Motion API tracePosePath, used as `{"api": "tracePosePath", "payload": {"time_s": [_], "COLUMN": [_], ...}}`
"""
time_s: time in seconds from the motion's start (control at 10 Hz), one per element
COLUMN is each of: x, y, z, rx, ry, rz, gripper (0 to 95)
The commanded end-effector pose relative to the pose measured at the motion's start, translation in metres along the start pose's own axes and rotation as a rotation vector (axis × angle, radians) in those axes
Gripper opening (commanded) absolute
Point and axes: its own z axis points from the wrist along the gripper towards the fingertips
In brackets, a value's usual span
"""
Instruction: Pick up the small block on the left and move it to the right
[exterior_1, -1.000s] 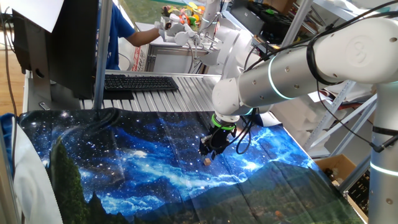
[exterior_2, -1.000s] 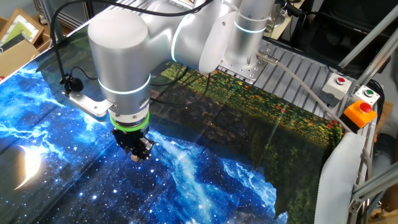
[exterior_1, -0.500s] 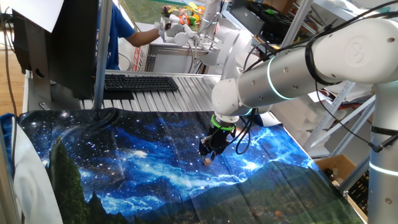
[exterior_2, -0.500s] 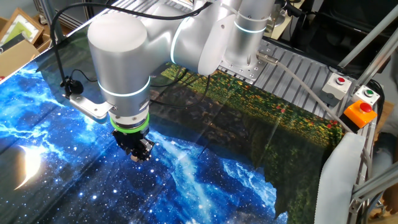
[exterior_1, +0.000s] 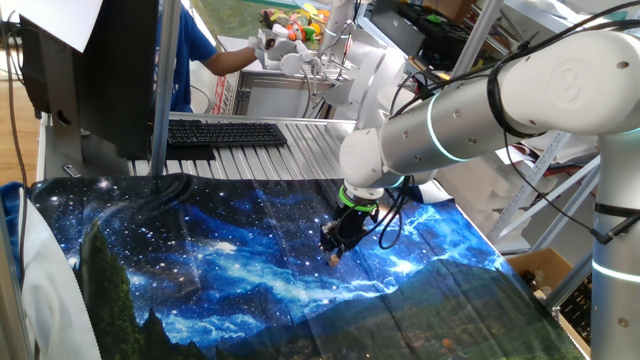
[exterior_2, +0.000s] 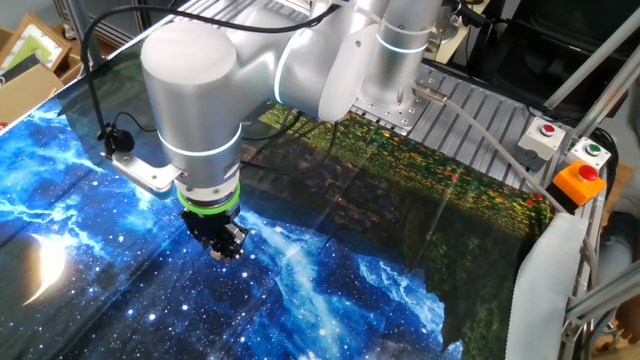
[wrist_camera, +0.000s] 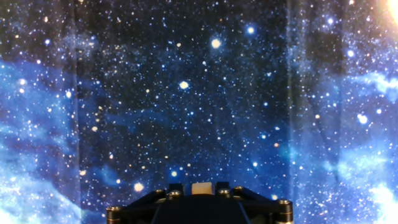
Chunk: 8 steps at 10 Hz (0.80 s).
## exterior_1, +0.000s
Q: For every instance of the white foam block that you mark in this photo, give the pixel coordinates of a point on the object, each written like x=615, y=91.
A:
x=475, y=185

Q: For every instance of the black keyboard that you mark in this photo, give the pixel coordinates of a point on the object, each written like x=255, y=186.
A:
x=225, y=134

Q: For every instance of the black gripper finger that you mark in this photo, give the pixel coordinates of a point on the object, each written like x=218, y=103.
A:
x=345, y=250
x=327, y=240

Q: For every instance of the blue cloth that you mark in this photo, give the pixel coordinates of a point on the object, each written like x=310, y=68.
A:
x=10, y=225

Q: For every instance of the black computer monitor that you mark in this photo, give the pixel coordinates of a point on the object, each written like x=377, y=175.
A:
x=115, y=75

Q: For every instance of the open cardboard box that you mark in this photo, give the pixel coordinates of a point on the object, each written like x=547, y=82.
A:
x=545, y=270

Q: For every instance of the person in blue shirt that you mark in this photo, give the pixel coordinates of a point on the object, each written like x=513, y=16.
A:
x=182, y=55

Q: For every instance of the bare forearm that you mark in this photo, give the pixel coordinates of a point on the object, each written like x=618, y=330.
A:
x=230, y=61

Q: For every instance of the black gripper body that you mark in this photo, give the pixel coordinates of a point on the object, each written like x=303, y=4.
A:
x=352, y=227

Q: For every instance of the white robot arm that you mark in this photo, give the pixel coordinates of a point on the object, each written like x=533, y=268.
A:
x=365, y=75

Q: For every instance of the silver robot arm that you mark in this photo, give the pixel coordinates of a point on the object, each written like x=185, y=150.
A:
x=450, y=125

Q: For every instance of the small wooden cube block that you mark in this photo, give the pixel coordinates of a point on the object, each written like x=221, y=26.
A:
x=334, y=259

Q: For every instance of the colourful toy pile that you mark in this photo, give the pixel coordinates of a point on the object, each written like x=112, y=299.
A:
x=300, y=22

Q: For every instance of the galaxy landscape print tablecloth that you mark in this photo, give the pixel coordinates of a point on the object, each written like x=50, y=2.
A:
x=225, y=275

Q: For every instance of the aluminium frame pole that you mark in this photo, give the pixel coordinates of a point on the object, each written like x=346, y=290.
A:
x=530, y=185
x=475, y=35
x=165, y=85

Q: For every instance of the silver metal clip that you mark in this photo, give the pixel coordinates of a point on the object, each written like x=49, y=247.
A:
x=71, y=170

